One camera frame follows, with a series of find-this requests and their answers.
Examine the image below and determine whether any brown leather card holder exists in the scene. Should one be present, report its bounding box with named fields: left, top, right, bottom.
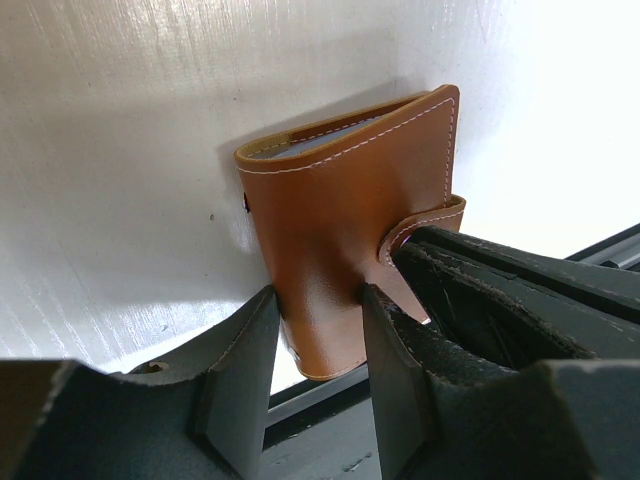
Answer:
left=234, top=85, right=466, bottom=381

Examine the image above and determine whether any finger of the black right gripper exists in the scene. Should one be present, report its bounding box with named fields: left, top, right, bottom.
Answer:
left=393, top=242, right=639, bottom=370
left=409, top=226, right=639, bottom=318

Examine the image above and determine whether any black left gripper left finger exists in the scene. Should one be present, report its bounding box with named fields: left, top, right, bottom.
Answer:
left=1, top=287, right=280, bottom=479

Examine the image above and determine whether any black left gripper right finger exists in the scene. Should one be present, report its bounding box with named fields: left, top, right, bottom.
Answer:
left=363, top=284, right=598, bottom=479

